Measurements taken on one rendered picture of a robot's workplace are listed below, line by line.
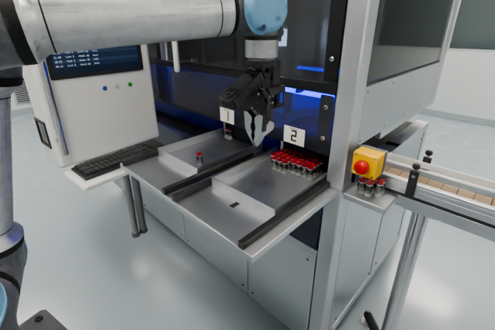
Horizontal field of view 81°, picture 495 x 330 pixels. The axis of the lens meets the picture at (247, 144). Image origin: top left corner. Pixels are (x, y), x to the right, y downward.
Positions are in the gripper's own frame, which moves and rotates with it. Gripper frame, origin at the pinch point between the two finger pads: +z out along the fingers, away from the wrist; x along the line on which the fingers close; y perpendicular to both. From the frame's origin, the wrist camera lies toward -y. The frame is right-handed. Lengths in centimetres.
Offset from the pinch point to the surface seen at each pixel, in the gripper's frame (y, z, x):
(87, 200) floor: 5, 110, 195
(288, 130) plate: 27.5, 6.1, 9.4
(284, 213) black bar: 3.7, 19.6, -8.0
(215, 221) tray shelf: -9.7, 21.6, 5.0
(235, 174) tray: 11.6, 21.2, 19.5
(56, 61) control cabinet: -18, -14, 87
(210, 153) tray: 17.3, 21.4, 40.3
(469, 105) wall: 488, 85, 8
